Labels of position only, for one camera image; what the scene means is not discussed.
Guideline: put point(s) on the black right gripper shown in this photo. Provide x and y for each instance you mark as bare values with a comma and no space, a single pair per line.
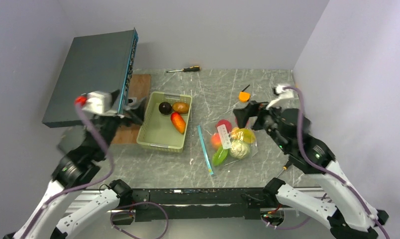
253,108

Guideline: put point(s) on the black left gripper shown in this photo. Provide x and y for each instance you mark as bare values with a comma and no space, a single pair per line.
137,114

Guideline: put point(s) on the red apple toy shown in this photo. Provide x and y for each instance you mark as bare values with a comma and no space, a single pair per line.
225,123

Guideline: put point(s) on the yellow pepper slice toy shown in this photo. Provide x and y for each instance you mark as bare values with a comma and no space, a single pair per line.
244,134

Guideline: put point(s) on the clear zip top bag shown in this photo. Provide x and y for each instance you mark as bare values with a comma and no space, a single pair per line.
226,141

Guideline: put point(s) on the peach toy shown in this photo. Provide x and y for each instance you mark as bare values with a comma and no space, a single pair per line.
215,141

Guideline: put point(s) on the green leaf toy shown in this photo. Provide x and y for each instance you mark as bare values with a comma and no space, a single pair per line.
219,156

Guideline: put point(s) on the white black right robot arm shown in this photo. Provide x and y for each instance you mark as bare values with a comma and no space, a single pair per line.
347,215

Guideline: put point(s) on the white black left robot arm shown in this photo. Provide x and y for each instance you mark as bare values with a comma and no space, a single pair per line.
73,174

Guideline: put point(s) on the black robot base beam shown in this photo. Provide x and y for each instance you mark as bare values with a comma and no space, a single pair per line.
145,205

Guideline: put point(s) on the green plastic food bin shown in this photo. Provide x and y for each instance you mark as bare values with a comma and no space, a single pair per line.
157,131

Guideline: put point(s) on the brown wooden board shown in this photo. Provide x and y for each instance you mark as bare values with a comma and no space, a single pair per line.
139,87

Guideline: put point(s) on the dark purple fruit toy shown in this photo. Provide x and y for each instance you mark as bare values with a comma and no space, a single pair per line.
165,108

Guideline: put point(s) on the red orange mango toy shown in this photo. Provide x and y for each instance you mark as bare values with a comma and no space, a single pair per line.
178,122

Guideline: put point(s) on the dark grey flat panel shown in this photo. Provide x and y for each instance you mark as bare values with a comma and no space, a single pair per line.
102,62

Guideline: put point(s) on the yellow black screwdriver near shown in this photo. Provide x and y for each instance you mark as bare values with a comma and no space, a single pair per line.
284,168

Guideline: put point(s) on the yellow black screwdriver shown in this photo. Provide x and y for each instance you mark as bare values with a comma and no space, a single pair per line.
284,168
188,69

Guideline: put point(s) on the yellow black screwdriver far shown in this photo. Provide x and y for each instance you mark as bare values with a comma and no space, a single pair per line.
188,69

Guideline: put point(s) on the small metal bracket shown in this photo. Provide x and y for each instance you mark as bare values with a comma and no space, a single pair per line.
131,102

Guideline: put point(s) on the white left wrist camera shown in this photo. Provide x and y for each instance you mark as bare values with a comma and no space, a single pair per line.
98,102

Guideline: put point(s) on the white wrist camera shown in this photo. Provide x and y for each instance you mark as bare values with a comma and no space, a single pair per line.
284,93
98,102

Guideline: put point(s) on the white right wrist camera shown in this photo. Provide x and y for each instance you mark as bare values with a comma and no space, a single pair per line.
284,93

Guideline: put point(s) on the aluminium frame rail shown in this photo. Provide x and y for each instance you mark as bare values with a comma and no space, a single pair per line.
99,204

